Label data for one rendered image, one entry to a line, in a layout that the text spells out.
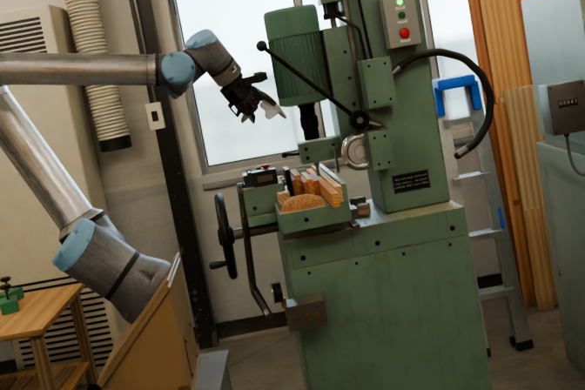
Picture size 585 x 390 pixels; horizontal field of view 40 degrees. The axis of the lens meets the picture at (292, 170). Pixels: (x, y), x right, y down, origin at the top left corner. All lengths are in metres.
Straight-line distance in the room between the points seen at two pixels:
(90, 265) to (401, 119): 1.08
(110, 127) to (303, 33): 1.58
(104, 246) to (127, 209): 2.00
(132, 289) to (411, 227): 0.90
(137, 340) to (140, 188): 2.12
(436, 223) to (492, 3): 1.69
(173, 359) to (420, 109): 1.12
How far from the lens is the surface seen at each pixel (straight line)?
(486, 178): 3.39
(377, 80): 2.47
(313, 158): 2.61
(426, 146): 2.60
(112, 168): 4.11
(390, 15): 2.51
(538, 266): 3.90
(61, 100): 3.83
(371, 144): 2.47
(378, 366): 2.61
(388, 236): 2.50
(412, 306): 2.57
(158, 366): 2.06
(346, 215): 2.38
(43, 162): 2.34
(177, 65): 2.19
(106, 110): 3.90
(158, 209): 4.10
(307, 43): 2.55
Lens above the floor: 1.32
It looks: 7 degrees down
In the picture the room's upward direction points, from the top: 10 degrees counter-clockwise
